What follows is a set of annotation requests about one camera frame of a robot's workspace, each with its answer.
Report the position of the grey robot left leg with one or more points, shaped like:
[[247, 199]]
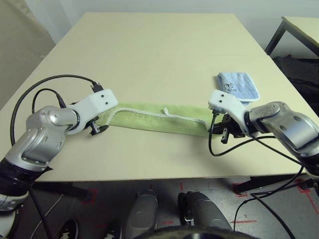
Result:
[[142, 214]]

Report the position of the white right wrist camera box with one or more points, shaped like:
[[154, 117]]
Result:
[[224, 100]]

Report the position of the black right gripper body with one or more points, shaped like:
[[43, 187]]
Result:
[[233, 127]]

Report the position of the black white sneaker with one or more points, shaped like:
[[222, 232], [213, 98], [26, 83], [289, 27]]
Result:
[[113, 231], [71, 230]]

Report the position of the grey robot leg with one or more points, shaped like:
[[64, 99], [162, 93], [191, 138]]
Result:
[[202, 211], [142, 214]]

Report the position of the folded blue towel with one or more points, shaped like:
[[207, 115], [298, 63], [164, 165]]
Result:
[[239, 84]]

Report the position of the green towel with white trim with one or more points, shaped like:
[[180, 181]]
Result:
[[154, 122]]

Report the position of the side table with black legs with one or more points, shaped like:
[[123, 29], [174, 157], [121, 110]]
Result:
[[299, 27]]

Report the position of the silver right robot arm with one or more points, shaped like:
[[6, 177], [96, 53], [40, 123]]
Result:
[[281, 119]]

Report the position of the black table leg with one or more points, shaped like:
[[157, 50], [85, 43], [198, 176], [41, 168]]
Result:
[[62, 190], [269, 183]]

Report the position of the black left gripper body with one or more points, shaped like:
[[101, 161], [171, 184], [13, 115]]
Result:
[[93, 127]]

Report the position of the grey robot right leg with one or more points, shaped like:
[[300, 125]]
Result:
[[202, 211]]

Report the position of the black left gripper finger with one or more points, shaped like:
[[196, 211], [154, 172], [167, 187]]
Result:
[[103, 128]]

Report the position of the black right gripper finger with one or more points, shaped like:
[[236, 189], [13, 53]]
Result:
[[219, 125], [217, 131]]

